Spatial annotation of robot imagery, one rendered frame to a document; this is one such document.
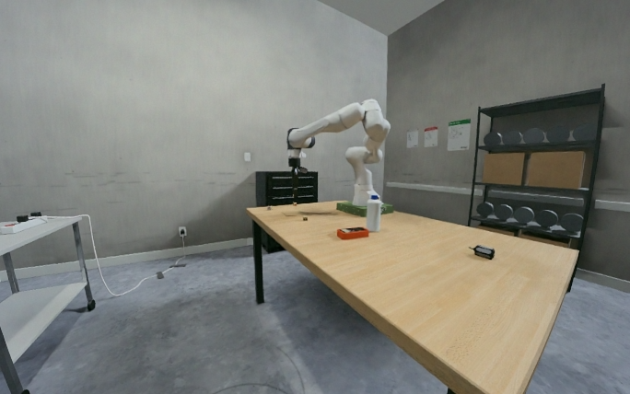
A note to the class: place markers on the orange digital multimeter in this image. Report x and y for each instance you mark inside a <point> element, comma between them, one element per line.
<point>352,233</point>

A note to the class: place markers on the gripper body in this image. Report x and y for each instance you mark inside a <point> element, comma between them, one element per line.
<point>294,163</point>

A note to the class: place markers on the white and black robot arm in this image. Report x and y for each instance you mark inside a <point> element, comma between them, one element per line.
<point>342,120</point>

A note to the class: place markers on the white bottle with blue cap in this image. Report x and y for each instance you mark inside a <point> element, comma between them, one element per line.
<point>373,214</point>

